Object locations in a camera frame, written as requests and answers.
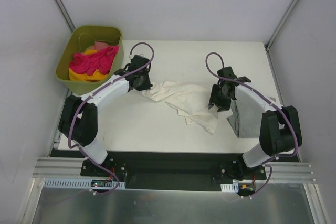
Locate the white t shirt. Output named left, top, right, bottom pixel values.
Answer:
left=142, top=81, right=218, bottom=135

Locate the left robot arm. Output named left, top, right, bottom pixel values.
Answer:
left=58, top=55, right=152, bottom=176

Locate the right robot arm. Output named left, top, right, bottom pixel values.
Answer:
left=208, top=67, right=302, bottom=179

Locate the grey folded t shirt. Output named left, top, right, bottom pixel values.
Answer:
left=227, top=100, right=263, bottom=138

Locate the pink t shirt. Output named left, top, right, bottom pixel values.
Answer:
left=69, top=45, right=119, bottom=76

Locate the yellow t shirt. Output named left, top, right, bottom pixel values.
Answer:
left=69, top=69, right=108, bottom=82

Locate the salmon t shirt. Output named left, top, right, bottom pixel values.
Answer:
left=89, top=41, right=109, bottom=51

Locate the olive green plastic bin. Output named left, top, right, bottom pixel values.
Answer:
left=55, top=25, right=124, bottom=95

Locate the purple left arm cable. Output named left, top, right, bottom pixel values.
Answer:
left=67, top=41, right=155, bottom=196

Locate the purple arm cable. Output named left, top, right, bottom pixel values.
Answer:
left=67, top=41, right=155, bottom=196
left=205, top=52, right=300, bottom=199

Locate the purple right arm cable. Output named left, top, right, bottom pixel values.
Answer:
left=205, top=52, right=300, bottom=199

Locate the white right cable duct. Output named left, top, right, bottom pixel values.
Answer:
left=220, top=183, right=239, bottom=193

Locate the white cable duct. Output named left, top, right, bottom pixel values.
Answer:
left=220, top=183, right=239, bottom=193
left=44, top=178, right=126, bottom=190

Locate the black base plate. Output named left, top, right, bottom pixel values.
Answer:
left=49, top=149, right=300, bottom=190

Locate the aluminium front rail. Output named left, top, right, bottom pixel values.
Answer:
left=33, top=157, right=318, bottom=184

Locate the white left cable duct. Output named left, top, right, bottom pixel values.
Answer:
left=44, top=178, right=126, bottom=190

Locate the left aluminium corner post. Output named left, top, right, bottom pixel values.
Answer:
left=39, top=0, right=77, bottom=32

